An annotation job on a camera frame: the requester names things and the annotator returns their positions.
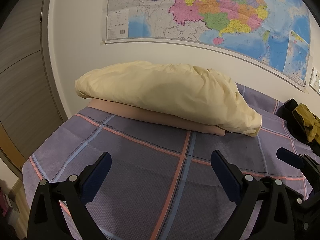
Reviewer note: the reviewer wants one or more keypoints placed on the purple plaid blanket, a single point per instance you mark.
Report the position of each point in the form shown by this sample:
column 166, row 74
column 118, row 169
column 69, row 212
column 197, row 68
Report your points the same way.
column 140, row 167

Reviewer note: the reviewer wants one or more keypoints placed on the colourful wall map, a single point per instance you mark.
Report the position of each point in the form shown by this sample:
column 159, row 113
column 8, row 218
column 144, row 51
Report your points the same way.
column 200, row 10

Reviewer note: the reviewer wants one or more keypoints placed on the black garment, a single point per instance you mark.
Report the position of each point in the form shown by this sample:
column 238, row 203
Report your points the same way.
column 287, row 120

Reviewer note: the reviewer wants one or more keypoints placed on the mustard garment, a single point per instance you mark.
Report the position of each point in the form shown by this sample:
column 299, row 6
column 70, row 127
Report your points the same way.
column 307, row 122

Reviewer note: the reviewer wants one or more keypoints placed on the grey wooden door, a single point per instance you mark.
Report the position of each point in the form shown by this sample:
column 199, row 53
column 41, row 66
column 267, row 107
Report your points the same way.
column 22, row 80

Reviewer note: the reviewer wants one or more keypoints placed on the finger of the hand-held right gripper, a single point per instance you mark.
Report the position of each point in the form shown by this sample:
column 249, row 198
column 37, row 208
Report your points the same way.
column 290, row 157

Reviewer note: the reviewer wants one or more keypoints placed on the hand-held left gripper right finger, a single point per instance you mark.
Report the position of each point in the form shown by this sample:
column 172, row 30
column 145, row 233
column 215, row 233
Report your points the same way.
column 225, row 172

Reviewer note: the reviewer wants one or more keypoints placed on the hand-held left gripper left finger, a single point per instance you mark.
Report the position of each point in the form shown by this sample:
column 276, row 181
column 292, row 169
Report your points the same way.
column 96, row 177

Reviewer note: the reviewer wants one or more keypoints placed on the white wall socket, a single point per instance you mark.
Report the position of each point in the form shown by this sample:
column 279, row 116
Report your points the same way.
column 315, row 78

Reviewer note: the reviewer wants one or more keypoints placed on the pink garment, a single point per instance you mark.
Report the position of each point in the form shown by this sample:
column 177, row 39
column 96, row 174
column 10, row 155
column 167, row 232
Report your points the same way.
column 150, row 116

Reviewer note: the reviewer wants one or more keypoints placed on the cream garment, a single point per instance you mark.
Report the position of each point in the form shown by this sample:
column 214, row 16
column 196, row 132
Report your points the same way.
column 162, row 92

